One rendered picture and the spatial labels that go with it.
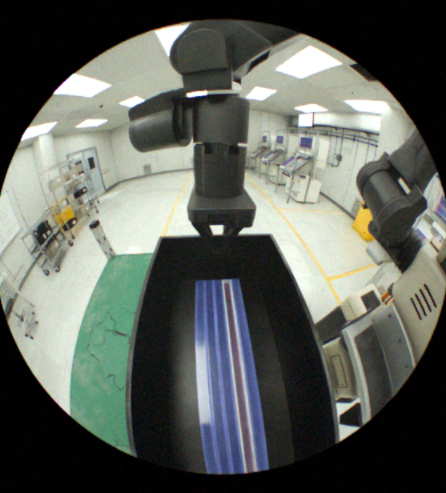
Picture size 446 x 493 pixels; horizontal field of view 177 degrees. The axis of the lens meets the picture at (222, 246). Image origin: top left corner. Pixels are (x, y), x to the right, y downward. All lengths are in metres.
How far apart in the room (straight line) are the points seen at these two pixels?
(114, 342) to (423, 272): 0.61
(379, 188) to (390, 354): 0.30
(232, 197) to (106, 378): 0.42
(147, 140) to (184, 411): 0.33
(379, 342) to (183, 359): 0.36
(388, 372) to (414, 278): 0.19
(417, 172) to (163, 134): 0.30
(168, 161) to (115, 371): 7.23
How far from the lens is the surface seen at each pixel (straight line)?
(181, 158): 7.13
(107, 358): 0.40
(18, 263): 4.94
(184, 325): 0.24
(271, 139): 6.28
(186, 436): 0.25
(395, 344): 0.37
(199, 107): 0.15
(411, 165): 0.25
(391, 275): 2.25
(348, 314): 0.79
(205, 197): 0.15
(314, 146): 3.65
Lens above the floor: 1.25
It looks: 41 degrees down
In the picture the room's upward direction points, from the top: straight up
